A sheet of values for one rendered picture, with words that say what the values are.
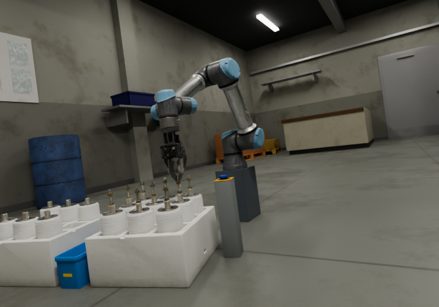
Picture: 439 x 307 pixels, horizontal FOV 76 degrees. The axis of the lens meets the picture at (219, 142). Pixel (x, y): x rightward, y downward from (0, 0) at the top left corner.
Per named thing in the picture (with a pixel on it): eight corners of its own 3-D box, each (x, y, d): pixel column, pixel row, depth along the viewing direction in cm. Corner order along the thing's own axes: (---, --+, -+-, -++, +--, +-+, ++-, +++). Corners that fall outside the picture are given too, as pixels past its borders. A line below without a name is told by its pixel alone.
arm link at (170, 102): (179, 89, 115) (164, 87, 108) (183, 116, 115) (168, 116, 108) (166, 93, 120) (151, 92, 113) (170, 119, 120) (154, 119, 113)
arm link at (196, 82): (197, 66, 162) (144, 106, 127) (212, 60, 155) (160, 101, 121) (206, 84, 166) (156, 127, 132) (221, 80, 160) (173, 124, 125)
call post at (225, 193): (227, 251, 122) (218, 179, 122) (243, 250, 120) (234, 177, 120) (223, 257, 115) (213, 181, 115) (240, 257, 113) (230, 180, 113)
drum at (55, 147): (68, 199, 372) (60, 138, 373) (97, 197, 349) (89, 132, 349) (25, 210, 324) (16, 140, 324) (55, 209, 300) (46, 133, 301)
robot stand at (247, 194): (235, 213, 185) (229, 167, 185) (260, 213, 175) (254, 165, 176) (221, 221, 170) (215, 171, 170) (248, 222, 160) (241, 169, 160)
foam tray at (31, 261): (56, 249, 156) (52, 217, 156) (117, 247, 146) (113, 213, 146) (-20, 286, 119) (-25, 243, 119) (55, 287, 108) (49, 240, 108)
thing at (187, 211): (180, 252, 108) (174, 205, 108) (170, 246, 116) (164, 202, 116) (202, 244, 113) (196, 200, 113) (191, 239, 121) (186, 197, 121)
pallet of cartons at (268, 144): (259, 153, 889) (257, 132, 889) (288, 150, 841) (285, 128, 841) (242, 157, 788) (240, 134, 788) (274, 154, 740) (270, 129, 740)
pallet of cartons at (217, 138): (237, 158, 768) (234, 133, 769) (268, 155, 719) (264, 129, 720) (213, 164, 669) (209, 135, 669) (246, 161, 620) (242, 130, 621)
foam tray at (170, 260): (145, 246, 142) (140, 211, 142) (219, 243, 131) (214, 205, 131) (90, 287, 104) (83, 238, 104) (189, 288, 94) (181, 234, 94)
